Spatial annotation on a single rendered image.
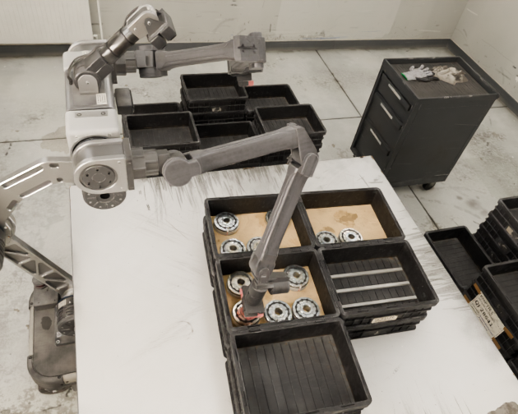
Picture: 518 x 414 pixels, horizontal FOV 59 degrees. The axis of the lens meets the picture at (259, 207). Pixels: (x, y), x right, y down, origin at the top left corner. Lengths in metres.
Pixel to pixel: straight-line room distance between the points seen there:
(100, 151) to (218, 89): 2.13
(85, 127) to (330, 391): 1.12
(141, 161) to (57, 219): 1.92
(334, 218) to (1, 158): 2.38
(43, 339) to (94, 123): 1.34
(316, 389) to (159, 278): 0.76
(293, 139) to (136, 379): 0.98
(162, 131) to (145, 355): 1.53
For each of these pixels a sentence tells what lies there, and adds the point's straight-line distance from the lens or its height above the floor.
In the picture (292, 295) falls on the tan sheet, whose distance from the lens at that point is 1.77.
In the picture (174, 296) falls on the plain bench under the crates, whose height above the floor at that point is 0.70.
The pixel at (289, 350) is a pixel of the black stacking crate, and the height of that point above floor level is 0.83.
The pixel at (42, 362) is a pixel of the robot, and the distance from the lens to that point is 2.33.
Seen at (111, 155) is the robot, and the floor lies 1.51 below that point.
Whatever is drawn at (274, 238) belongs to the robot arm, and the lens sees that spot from 1.41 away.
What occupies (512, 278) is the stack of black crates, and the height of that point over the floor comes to 0.49.
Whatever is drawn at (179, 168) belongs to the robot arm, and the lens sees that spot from 1.23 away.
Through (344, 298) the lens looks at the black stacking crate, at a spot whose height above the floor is 0.83.
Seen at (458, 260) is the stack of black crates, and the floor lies 0.27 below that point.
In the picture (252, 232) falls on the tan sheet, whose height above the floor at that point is 0.83.
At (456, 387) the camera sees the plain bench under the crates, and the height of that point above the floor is 0.70.
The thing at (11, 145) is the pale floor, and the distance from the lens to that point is 3.67.
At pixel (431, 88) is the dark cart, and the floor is 0.86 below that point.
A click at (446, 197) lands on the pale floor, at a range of 3.78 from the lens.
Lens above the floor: 2.31
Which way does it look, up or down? 47 degrees down
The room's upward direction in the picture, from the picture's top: 12 degrees clockwise
